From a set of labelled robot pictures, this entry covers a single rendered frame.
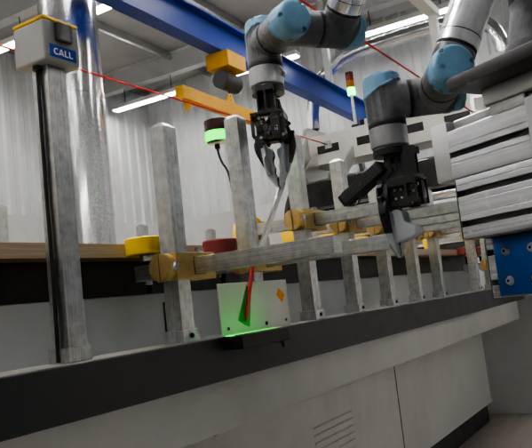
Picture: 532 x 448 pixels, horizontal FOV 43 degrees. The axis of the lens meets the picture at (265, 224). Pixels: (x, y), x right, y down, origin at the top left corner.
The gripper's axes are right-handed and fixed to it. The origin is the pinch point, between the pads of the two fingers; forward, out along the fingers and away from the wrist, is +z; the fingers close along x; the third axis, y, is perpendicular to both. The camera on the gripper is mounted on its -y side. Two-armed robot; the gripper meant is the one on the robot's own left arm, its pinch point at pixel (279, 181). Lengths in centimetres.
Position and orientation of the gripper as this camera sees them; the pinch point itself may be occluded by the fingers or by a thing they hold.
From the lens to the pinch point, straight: 145.1
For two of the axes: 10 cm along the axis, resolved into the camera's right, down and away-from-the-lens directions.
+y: -2.0, -1.1, -9.7
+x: 9.7, -1.2, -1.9
